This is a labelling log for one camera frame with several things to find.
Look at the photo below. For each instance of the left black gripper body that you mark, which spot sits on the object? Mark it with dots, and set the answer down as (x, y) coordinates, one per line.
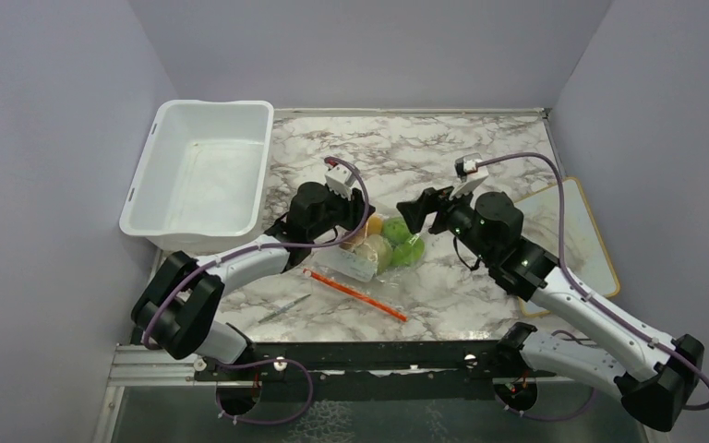
(342, 211)

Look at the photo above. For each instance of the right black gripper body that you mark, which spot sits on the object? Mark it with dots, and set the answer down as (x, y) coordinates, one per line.
(456, 217)

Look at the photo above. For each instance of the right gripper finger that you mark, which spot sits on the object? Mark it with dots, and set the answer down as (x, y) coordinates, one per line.
(415, 212)
(437, 196)

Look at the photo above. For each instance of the orange wrinkled fruit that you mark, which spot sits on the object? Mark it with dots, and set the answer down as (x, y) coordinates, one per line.
(374, 225)

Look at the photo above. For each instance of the green star fruit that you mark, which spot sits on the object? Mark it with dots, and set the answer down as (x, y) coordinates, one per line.
(408, 253)

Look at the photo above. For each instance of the green cabbage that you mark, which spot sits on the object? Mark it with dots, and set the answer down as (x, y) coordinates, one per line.
(375, 249)

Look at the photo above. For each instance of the clear zip bag orange zipper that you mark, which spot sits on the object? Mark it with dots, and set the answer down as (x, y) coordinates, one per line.
(344, 272)

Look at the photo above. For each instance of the green custard apple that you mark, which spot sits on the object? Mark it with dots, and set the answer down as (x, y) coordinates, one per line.
(395, 230)

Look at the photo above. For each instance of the brown round fruit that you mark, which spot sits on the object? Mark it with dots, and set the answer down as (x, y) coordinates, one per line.
(355, 240)

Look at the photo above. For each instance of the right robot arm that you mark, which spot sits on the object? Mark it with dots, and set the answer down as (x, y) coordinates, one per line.
(650, 372)

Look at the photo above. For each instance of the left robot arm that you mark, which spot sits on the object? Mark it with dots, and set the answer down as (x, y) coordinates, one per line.
(176, 310)

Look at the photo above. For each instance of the green pen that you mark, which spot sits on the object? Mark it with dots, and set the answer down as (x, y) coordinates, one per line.
(284, 309)

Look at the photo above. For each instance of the white cutting board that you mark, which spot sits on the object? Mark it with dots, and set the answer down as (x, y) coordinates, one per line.
(584, 250)

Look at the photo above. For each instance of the white plastic bin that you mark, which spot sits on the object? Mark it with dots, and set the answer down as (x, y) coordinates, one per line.
(200, 183)

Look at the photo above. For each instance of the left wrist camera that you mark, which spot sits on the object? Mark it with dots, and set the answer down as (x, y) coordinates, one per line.
(339, 179)

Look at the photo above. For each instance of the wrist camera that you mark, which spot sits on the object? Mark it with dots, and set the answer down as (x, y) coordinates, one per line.
(339, 179)
(470, 174)

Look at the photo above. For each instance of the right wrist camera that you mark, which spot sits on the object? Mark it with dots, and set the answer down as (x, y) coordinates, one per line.
(470, 174)

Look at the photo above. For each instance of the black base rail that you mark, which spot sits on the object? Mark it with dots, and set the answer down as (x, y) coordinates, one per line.
(368, 371)

